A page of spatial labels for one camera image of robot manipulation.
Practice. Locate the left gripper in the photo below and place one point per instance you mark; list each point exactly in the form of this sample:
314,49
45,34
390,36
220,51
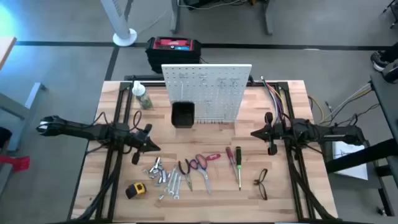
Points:
137,139

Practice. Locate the person's shoe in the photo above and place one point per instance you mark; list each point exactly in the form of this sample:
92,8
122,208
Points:
377,62

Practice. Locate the black office chair base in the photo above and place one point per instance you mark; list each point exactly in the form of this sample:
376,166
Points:
395,11

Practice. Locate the white paper booklet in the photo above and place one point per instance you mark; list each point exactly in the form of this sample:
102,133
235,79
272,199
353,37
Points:
343,151

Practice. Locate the red black tool case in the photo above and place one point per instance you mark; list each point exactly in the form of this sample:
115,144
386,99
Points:
172,56

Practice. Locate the green black screwdriver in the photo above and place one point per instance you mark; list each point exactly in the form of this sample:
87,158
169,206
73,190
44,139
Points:
238,155

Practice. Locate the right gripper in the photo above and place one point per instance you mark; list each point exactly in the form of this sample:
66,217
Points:
282,133

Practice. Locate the black plastic bin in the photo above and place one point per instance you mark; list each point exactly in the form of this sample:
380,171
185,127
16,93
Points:
183,115

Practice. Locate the white tower fan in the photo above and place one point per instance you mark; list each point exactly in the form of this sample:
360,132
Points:
124,37

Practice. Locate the yellow black tape measure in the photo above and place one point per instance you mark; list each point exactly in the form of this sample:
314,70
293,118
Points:
135,190

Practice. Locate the large chrome combination wrench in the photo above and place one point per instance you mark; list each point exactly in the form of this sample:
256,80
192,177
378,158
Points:
178,186

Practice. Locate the long straight peg hook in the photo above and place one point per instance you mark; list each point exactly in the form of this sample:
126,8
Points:
183,76

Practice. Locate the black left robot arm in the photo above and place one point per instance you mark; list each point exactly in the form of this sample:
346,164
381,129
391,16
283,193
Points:
77,129

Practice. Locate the grey desk leg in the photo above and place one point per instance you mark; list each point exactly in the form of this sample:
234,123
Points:
268,18
175,18

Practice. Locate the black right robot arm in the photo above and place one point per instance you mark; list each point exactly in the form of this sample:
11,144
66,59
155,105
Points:
335,133

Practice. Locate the green duster spray can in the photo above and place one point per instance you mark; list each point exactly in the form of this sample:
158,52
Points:
143,99

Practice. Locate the clear safety glasses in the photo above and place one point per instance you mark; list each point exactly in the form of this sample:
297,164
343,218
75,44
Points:
263,175

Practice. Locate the black aluminium table frame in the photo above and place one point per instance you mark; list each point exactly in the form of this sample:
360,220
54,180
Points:
123,86

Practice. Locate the black desk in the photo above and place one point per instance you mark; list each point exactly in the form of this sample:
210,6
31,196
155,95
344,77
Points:
385,102

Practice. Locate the wooden side table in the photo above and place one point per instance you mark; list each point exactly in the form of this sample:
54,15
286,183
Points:
6,49

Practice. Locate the red plastic object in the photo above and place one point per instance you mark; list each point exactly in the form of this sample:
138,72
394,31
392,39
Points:
17,163

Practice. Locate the grey metal stand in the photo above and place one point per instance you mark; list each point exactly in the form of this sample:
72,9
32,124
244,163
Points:
34,96

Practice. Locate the white metal pegboard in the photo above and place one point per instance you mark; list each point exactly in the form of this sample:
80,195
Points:
192,93

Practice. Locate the person's leg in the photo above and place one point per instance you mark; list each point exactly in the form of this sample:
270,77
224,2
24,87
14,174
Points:
391,53

